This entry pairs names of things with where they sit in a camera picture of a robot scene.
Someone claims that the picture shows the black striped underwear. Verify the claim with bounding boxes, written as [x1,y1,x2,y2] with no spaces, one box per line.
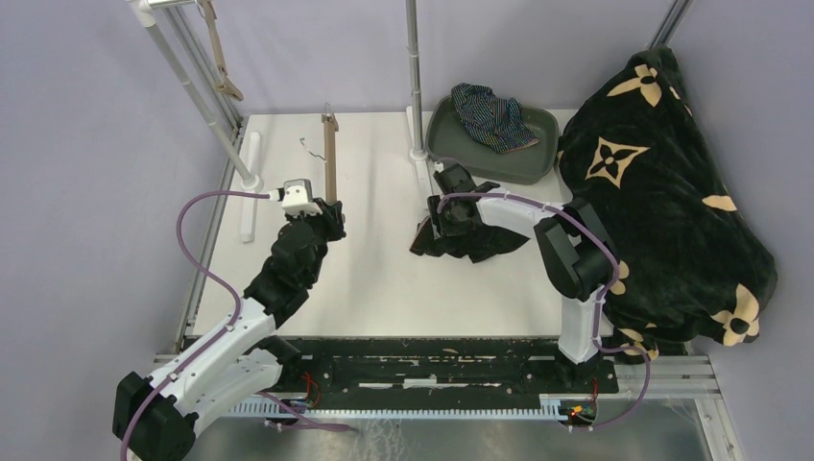
[410,217,529,264]

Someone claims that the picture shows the wooden clip hanger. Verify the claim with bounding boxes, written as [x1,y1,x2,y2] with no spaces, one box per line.
[299,102,339,204]

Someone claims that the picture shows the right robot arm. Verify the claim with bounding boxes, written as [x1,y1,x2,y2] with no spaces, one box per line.
[412,161,620,392]

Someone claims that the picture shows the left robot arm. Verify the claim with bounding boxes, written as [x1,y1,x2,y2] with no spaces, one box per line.
[112,198,346,460]

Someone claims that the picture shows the blue striped underwear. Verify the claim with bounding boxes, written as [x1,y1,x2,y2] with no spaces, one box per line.
[450,83,539,154]

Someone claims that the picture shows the left hanging wooden hanger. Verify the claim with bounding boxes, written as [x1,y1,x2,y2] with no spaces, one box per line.
[196,0,244,101]

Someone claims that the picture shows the green plastic tray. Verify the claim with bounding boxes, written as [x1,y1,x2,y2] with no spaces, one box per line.
[425,97,560,185]

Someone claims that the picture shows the centre rack pole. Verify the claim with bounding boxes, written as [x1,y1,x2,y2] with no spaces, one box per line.
[405,0,427,161]

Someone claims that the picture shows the rack pole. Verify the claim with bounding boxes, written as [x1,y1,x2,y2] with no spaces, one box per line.
[405,0,427,161]
[126,0,251,181]

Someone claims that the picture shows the black floral blanket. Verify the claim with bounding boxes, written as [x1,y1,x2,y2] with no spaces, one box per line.
[558,46,778,364]

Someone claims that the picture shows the left rack pole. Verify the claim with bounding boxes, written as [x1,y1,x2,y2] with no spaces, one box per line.
[126,0,251,181]

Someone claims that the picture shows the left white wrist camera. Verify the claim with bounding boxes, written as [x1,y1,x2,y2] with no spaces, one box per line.
[269,179,323,217]

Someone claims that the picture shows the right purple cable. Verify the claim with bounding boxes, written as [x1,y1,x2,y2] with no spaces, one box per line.
[425,158,653,430]

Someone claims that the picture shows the purple cable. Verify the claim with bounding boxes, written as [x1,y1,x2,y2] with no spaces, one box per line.
[425,158,653,430]
[119,189,357,461]

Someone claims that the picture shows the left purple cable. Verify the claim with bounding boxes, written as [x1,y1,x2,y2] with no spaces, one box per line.
[119,189,357,461]

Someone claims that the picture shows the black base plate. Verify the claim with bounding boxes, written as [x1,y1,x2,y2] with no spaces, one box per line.
[258,336,619,410]

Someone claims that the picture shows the white cable duct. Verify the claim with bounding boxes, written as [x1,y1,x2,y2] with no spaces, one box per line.
[226,396,567,423]

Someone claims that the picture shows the aluminium frame rails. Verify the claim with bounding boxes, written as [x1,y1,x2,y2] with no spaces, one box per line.
[189,356,743,460]

